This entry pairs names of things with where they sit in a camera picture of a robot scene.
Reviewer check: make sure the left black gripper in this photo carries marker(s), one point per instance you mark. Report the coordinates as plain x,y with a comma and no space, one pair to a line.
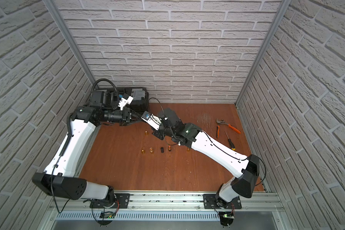
126,117

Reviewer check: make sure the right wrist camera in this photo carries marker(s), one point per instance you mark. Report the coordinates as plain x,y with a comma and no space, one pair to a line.
152,120

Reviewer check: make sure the aluminium rail frame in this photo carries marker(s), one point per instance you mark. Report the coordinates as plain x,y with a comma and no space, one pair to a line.
260,209

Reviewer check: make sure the black orange screwdriver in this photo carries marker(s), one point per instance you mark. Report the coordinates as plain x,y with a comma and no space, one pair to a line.
231,144

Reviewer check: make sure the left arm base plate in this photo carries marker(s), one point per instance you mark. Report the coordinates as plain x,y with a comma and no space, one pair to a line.
115,200

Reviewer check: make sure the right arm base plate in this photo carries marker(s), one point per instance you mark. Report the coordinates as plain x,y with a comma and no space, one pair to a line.
212,201

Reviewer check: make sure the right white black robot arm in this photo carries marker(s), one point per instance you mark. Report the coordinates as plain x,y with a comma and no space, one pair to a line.
245,169

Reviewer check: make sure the orange handled pliers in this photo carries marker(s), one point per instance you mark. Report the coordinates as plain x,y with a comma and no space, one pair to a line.
218,121

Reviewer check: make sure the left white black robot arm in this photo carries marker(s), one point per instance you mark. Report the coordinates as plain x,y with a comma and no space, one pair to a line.
58,178

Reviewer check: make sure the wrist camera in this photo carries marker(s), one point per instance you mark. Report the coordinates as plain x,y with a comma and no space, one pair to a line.
152,120
124,100

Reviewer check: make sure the black plastic toolbox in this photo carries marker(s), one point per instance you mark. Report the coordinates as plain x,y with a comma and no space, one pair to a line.
108,98

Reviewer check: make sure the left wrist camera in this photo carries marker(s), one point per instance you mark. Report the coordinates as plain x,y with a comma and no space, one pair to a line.
124,100

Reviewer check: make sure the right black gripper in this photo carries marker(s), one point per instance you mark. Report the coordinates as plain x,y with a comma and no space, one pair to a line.
156,133

